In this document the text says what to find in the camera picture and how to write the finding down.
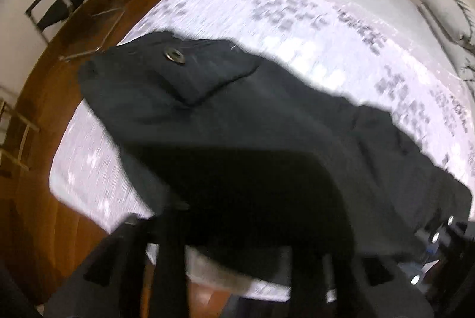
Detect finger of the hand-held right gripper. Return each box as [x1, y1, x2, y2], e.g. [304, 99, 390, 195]
[428, 215, 475, 255]
[408, 257, 475, 304]

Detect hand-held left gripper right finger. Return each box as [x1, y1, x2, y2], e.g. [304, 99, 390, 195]
[290, 247, 436, 318]

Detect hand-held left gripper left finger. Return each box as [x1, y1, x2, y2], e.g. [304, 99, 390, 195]
[45, 206, 189, 318]

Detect black pants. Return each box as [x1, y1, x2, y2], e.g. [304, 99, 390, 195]
[78, 31, 474, 289]

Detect light wooden rack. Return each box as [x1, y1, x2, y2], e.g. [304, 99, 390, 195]
[0, 86, 39, 170]

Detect folded grey duvet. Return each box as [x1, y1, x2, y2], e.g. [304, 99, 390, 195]
[413, 0, 475, 53]

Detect grey floral quilted blanket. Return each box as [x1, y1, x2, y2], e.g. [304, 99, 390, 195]
[48, 0, 475, 304]

